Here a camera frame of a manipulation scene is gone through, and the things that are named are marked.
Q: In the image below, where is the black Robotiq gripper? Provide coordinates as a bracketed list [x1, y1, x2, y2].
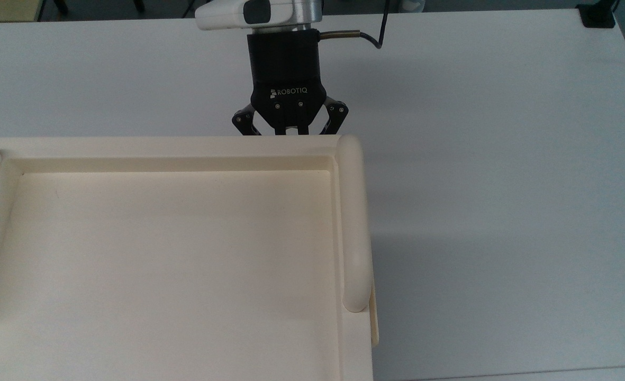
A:
[231, 29, 350, 136]

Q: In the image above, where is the black table clamp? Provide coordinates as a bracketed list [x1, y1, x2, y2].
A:
[576, 0, 621, 29]

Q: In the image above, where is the yellow wooden furniture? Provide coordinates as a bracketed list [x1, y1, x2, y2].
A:
[0, 0, 47, 23]

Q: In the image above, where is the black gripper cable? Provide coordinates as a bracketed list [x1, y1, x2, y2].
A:
[319, 0, 391, 50]

